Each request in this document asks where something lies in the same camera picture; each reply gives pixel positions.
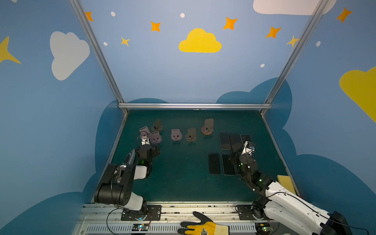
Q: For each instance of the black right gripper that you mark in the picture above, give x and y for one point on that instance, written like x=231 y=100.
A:
x=242 y=157

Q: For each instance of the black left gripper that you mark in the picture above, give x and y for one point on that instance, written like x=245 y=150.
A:
x=148 y=148

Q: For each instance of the dark phone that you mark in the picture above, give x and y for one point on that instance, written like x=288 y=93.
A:
x=228 y=167

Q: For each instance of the silver phone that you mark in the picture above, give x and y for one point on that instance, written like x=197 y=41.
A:
x=246 y=138

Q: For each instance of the black phone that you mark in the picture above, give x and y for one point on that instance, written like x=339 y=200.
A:
x=214 y=163

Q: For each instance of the green phone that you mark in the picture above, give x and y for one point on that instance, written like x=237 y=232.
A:
x=225 y=143

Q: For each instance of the pink phone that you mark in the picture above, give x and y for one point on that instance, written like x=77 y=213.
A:
x=239 y=170

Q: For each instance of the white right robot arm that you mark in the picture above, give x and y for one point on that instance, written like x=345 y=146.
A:
x=281 y=205

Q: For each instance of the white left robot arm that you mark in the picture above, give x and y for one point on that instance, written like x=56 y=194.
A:
x=116 y=184

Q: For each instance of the grey metal tube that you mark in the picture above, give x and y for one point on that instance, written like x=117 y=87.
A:
x=129 y=160

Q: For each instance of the yellow sponge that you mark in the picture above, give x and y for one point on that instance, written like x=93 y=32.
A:
x=287 y=183

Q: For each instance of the right circuit board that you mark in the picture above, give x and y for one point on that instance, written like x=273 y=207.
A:
x=263 y=229

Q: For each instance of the circuit board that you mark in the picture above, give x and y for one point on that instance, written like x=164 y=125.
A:
x=140 y=228
x=263 y=229

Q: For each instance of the yellow black work glove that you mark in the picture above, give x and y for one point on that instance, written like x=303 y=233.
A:
x=205 y=227

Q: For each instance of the left circuit board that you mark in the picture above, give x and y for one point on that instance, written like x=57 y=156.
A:
x=140 y=228

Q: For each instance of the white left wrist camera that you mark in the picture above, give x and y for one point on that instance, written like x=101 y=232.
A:
x=145 y=140

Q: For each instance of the aluminium frame rail back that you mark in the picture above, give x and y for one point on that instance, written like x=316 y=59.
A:
x=192 y=106

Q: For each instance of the wooden ring phone stand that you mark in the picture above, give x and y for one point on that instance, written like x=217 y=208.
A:
x=208 y=127

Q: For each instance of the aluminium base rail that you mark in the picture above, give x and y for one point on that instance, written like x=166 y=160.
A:
x=164 y=218

